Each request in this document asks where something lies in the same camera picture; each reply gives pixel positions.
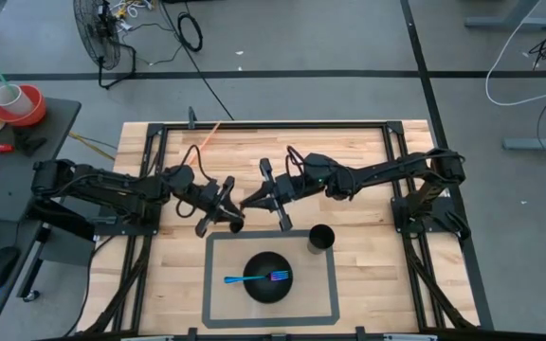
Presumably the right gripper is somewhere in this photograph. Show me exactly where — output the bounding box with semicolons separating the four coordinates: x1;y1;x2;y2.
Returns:
239;157;304;233

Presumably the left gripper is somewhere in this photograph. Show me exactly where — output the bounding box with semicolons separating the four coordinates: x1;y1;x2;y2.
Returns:
191;175;246;239

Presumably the iridescent fork with blue handle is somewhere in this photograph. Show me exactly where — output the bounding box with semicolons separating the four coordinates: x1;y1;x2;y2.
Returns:
223;270;291;285

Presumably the black cup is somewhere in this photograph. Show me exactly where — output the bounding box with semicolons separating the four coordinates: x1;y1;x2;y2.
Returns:
306;224;337;256

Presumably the orange strip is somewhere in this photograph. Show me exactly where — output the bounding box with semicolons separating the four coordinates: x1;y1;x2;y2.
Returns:
187;121;223;167

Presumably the large black bowl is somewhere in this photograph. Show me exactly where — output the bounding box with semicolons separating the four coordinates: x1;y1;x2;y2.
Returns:
242;251;295;305

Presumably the beige mat with dark border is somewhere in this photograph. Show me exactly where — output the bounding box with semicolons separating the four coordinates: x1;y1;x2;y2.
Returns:
201;229;341;330

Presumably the small black clamp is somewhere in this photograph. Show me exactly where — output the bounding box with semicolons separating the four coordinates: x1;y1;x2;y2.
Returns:
14;130;48;158

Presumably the dark grey side desk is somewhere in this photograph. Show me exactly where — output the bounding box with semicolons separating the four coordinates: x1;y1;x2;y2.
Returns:
0;87;82;341

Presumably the black floor fan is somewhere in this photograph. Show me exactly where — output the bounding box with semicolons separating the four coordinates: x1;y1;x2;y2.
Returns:
72;0;137;90

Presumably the white paper cup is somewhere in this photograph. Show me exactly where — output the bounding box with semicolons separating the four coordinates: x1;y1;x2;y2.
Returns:
0;83;35;117

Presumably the grey desk foot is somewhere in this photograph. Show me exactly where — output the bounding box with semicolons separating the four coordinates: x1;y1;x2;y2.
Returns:
464;0;546;32
500;125;546;153

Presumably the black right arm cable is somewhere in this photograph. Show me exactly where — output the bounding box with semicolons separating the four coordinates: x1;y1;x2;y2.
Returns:
285;144;313;177

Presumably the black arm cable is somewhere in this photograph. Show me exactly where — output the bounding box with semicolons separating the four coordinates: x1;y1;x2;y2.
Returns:
285;144;313;177
172;144;218;220

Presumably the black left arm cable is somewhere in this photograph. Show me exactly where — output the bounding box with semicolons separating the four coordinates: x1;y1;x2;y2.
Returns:
172;144;218;220

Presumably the long black floor cable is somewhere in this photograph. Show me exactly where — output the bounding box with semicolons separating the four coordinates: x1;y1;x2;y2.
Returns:
158;0;235;122

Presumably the yellow floor cable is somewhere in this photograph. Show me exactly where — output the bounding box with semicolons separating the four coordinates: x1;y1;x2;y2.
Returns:
67;131;118;163

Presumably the black table rig frame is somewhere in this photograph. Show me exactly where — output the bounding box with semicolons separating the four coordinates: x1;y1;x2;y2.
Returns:
78;120;495;341

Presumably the coiled black cable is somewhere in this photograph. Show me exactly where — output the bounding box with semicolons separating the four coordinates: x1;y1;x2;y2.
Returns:
176;11;205;53

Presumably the white cable tangle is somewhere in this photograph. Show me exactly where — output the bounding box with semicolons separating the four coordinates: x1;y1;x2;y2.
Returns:
109;0;155;21

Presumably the red-handled screwdriver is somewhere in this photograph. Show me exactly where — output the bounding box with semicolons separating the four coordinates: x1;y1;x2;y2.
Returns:
0;143;16;183

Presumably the white floor cable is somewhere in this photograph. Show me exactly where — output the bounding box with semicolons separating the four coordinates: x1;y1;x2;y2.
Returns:
484;0;546;108

